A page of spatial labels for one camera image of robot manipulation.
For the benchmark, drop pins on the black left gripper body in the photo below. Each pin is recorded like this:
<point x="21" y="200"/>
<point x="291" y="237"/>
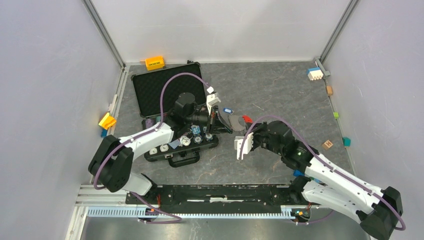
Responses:
<point x="201" y="117"/>

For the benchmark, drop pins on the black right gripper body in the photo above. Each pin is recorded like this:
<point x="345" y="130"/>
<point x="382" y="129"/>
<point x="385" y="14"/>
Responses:
<point x="260" y="138"/>

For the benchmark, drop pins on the metal keyring tool red handle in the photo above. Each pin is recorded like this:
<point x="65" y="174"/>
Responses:
<point x="239" y="123"/>

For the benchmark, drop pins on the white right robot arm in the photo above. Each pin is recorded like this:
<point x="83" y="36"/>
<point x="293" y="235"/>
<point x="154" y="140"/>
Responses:
<point x="378" y="211"/>

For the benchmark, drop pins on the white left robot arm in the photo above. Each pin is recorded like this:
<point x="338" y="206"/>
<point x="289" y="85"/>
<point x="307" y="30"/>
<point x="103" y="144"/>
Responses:
<point x="112" y="163"/>

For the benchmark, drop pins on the blue key tag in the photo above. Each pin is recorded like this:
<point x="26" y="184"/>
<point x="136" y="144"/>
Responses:
<point x="228" y="110"/>

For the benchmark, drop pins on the blue green white brick stack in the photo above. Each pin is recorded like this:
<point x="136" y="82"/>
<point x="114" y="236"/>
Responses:
<point x="298" y="173"/>

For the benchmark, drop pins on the black poker chip case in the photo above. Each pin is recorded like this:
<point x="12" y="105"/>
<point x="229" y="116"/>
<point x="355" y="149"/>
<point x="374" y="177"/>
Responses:
<point x="156" y="93"/>

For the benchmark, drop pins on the wooden letter cube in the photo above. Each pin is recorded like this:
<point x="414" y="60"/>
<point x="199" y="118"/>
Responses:
<point x="327" y="145"/>

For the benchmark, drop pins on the brown wooden cube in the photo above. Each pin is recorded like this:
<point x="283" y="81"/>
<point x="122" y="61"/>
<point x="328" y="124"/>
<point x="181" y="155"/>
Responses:
<point x="329" y="90"/>

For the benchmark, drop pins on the blue white toy block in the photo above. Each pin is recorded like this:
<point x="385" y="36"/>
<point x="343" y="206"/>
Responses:
<point x="315" y="73"/>

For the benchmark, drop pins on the teal small cube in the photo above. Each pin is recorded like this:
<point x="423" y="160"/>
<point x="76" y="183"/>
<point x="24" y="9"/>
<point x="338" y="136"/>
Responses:
<point x="346" y="141"/>

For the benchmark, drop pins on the yellow orange toy block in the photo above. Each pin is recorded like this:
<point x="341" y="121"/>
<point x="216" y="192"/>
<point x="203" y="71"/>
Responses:
<point x="107" y="121"/>

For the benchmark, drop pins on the small blue block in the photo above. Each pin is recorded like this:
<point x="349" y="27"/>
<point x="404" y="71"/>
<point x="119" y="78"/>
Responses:
<point x="104" y="133"/>

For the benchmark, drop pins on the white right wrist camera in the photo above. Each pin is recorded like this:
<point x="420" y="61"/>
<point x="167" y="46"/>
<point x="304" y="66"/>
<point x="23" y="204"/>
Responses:
<point x="243" y="145"/>

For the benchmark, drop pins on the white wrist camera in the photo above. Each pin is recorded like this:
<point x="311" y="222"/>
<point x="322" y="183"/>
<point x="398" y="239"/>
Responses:
<point x="212" y="98"/>
<point x="243" y="145"/>

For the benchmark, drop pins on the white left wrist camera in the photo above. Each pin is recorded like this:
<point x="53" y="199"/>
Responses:
<point x="212" y="98"/>

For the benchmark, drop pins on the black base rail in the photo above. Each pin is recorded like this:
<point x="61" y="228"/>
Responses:
<point x="223" y="199"/>

